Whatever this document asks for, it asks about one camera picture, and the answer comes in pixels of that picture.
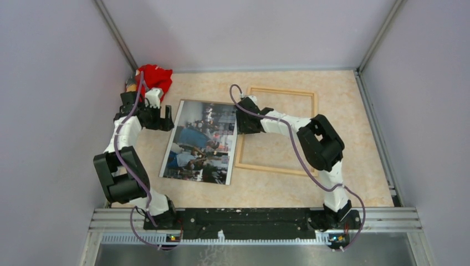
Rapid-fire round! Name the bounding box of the printed photo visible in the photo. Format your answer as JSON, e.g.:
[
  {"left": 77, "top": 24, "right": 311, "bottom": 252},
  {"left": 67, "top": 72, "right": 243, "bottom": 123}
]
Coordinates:
[{"left": 159, "top": 100, "right": 237, "bottom": 185}]

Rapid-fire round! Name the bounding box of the wooden picture frame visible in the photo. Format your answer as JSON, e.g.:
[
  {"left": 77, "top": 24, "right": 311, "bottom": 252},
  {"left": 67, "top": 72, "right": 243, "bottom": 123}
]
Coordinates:
[{"left": 234, "top": 86, "right": 318, "bottom": 176}]

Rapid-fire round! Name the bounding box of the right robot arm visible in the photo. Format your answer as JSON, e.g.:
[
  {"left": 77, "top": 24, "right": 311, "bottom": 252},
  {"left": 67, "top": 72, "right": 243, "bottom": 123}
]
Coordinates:
[{"left": 235, "top": 96, "right": 359, "bottom": 231}]

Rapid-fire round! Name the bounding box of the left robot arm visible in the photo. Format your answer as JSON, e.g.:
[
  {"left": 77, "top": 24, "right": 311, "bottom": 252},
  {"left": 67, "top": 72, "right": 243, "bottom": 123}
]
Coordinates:
[{"left": 93, "top": 88, "right": 178, "bottom": 230}]

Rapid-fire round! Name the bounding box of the red cloth doll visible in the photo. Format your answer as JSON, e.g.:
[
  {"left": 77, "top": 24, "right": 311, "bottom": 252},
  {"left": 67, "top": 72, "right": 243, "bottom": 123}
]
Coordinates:
[{"left": 125, "top": 64, "right": 173, "bottom": 102}]

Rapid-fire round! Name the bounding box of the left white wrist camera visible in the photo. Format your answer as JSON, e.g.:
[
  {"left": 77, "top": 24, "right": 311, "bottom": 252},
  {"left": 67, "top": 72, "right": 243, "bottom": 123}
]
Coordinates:
[{"left": 144, "top": 88, "right": 164, "bottom": 109}]

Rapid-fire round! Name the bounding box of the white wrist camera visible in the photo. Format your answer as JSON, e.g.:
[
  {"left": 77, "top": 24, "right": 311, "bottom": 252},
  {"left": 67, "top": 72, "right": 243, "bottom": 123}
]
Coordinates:
[
  {"left": 238, "top": 95, "right": 258, "bottom": 109},
  {"left": 144, "top": 88, "right": 164, "bottom": 109}
]

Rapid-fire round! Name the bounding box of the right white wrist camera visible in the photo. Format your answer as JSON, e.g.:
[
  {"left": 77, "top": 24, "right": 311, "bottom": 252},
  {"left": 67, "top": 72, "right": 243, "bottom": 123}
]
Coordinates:
[{"left": 238, "top": 95, "right": 258, "bottom": 109}]

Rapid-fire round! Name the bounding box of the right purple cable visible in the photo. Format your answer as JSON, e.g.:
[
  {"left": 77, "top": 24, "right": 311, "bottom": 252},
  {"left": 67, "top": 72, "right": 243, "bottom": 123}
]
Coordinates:
[{"left": 229, "top": 84, "right": 366, "bottom": 252}]

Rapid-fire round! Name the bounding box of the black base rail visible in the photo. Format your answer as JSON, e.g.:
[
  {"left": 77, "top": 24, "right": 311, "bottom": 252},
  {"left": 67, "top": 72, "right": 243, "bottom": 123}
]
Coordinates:
[{"left": 143, "top": 207, "right": 362, "bottom": 242}]

